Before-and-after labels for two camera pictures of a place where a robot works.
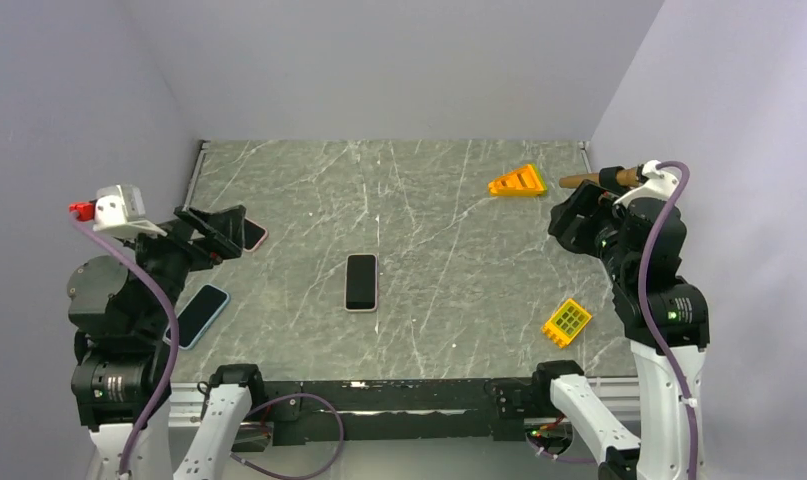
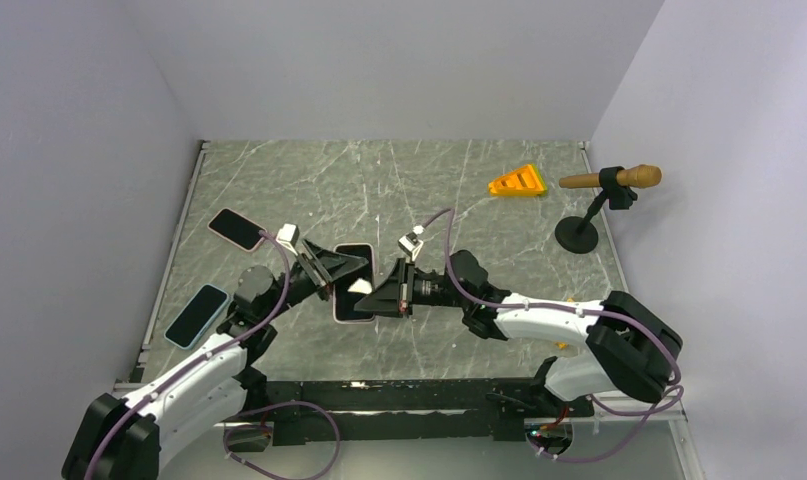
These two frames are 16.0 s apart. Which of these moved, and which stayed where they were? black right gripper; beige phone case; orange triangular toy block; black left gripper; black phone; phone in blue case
Moved: black phone; beige phone case; black left gripper; black right gripper
Stayed: orange triangular toy block; phone in blue case
